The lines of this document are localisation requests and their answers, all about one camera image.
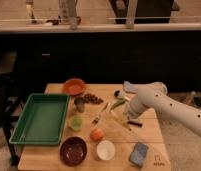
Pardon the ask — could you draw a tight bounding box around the orange peach fruit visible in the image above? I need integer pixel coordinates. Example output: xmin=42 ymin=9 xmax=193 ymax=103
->
xmin=90 ymin=128 xmax=104 ymax=141

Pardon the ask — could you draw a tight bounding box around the small fork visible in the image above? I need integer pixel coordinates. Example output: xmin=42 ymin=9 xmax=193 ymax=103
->
xmin=92 ymin=102 xmax=109 ymax=125

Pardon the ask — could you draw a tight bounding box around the green plastic tray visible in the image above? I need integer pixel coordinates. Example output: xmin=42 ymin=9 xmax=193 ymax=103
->
xmin=9 ymin=93 xmax=69 ymax=146

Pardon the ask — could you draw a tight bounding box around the white cup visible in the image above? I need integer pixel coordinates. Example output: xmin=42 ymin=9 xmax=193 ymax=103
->
xmin=96 ymin=140 xmax=116 ymax=161

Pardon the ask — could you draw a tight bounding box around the green pepper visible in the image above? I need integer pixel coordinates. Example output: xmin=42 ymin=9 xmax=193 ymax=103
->
xmin=109 ymin=99 xmax=126 ymax=114

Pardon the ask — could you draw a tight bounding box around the metal cup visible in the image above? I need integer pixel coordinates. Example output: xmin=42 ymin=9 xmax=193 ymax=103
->
xmin=74 ymin=97 xmax=85 ymax=113

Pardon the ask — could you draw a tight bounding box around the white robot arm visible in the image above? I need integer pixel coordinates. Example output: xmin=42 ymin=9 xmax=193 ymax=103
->
xmin=114 ymin=82 xmax=201 ymax=137

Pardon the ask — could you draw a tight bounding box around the small green cup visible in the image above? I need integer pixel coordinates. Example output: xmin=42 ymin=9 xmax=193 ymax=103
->
xmin=69 ymin=116 xmax=82 ymax=131

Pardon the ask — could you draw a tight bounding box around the blue sponge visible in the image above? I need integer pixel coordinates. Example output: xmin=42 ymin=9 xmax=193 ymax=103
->
xmin=129 ymin=142 xmax=149 ymax=167

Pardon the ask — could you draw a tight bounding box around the dark purple bowl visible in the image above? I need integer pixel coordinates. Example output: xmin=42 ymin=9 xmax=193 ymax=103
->
xmin=60 ymin=137 xmax=87 ymax=167

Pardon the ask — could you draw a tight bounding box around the orange bowl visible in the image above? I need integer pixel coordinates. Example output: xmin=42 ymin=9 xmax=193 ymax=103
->
xmin=63 ymin=78 xmax=86 ymax=96

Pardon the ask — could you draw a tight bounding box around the grey folded cloth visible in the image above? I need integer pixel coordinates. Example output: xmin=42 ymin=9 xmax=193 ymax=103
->
xmin=123 ymin=81 xmax=139 ymax=94

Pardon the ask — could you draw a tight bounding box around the yellow banana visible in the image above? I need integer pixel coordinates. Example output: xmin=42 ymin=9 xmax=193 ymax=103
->
xmin=110 ymin=110 xmax=131 ymax=130

